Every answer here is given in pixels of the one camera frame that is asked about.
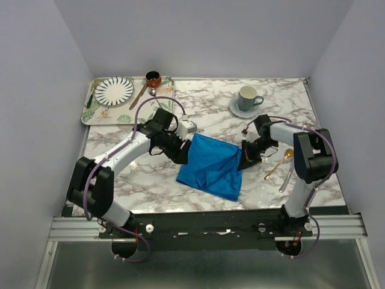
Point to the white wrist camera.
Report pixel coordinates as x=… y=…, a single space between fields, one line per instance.
x=248 y=135
x=184 y=128

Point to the gold spoon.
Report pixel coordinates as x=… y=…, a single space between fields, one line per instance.
x=289 y=153

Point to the grey blue mug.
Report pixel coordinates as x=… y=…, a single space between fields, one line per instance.
x=248 y=98

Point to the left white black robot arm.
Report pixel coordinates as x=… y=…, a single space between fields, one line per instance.
x=92 y=184

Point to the blue satin napkin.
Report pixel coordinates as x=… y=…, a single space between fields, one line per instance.
x=212 y=168

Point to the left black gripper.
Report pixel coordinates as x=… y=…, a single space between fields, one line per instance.
x=181 y=155

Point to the silver spoon on tray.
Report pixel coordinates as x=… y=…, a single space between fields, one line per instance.
x=152 y=92

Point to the aluminium frame rail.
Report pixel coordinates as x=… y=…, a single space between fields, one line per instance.
x=326 y=227

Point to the silver utensil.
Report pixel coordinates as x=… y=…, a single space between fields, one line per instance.
x=288 y=177

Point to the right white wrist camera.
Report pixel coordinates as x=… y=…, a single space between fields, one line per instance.
x=248 y=135

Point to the floral serving tray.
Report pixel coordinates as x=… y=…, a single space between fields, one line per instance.
x=96 y=114

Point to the brown ceramic pot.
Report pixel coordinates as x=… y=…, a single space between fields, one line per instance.
x=153 y=79

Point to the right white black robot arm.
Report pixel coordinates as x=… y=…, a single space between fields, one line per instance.
x=315 y=160

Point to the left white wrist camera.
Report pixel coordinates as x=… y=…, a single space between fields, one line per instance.
x=184 y=128

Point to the grey blue saucer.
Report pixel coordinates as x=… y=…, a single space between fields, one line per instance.
x=233 y=106

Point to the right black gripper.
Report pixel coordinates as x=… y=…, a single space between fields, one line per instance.
x=244 y=162

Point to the wooden handled knife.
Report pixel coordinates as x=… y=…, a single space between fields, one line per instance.
x=138 y=96

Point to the striped white blue plate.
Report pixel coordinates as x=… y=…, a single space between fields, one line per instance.
x=113 y=91

